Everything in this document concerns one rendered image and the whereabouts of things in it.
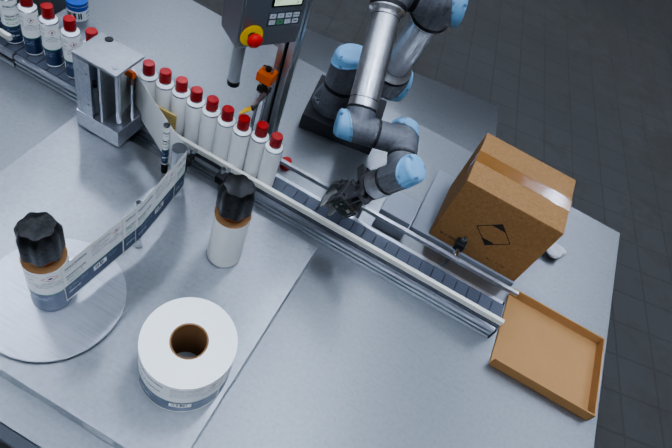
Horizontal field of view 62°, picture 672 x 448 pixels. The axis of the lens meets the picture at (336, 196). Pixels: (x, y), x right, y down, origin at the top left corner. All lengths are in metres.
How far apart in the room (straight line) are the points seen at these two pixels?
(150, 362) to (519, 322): 1.06
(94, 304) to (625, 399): 2.41
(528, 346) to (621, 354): 1.46
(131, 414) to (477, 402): 0.86
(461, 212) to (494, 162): 0.17
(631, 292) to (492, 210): 1.92
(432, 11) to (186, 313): 0.95
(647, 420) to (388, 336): 1.78
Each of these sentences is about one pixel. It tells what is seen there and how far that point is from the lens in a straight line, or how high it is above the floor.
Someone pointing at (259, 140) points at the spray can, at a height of 1.04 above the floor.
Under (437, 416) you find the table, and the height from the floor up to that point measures 0.83.
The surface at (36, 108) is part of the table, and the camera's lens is 1.89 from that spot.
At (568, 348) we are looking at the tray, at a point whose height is 0.83.
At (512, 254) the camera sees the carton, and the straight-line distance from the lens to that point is 1.73.
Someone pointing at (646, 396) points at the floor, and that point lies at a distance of 3.16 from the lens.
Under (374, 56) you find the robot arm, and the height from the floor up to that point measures 1.35.
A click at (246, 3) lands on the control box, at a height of 1.42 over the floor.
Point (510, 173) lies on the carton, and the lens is 1.68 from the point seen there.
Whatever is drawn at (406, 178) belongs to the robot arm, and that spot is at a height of 1.23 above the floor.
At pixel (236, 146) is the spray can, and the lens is 1.58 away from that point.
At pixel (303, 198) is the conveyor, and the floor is 0.88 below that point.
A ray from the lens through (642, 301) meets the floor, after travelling 3.47.
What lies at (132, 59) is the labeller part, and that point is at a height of 1.14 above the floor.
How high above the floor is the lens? 2.15
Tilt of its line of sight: 49 degrees down
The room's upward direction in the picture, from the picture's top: 24 degrees clockwise
